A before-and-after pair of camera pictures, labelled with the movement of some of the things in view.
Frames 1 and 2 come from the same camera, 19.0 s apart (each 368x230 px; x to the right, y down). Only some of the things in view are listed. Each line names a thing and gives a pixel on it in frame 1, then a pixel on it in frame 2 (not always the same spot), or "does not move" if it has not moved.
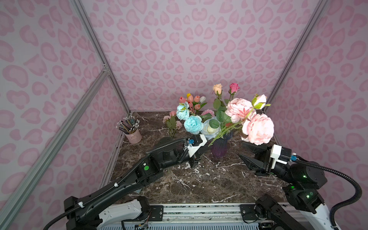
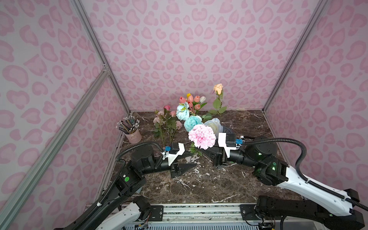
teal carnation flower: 193,124 does not move
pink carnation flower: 208,111 -> 202,136
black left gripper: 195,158 -> 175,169
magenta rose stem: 234,88 -> 166,125
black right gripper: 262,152 -> 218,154
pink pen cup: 130,127 does not move
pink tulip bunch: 195,104 does not move
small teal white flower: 182,112 does not move
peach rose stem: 217,103 does not move
